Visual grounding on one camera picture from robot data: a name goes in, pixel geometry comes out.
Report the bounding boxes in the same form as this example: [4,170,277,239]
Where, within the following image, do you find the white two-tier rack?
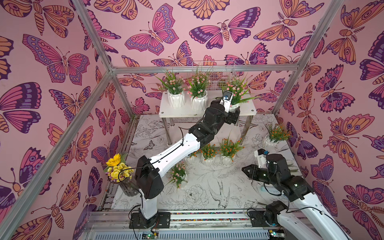
[159,91,257,145]

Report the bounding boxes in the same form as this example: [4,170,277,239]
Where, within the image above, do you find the orange flower pot far right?
[262,124,291,148]

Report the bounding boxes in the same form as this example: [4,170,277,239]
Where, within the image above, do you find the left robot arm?
[131,100,241,229]

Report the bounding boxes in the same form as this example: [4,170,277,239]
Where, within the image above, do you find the orange flower pot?
[262,124,291,148]
[220,138,244,166]
[200,144,218,167]
[187,151,201,164]

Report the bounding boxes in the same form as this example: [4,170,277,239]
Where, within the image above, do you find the white wire basket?
[204,61,234,91]

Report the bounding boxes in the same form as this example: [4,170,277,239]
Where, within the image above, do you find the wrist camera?
[221,91,234,113]
[254,149,269,168]

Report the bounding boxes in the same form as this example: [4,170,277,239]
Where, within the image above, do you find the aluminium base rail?
[80,208,331,240]

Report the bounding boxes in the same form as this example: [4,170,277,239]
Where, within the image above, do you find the pink flower pot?
[166,161,188,189]
[186,69,210,112]
[221,76,255,113]
[158,71,186,109]

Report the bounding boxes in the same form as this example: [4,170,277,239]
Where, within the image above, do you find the yellow flower bouquet vase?
[105,154,138,197]

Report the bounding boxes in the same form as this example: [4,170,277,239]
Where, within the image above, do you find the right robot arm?
[242,154,350,240]

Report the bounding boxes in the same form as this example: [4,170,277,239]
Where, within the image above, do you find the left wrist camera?
[221,91,234,113]

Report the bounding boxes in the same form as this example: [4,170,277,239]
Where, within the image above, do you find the orange flower pot left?
[187,151,201,164]

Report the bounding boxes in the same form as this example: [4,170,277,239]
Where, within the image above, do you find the orange flower pot middle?
[200,144,218,167]

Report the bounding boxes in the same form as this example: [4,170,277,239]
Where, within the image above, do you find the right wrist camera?
[254,149,269,168]

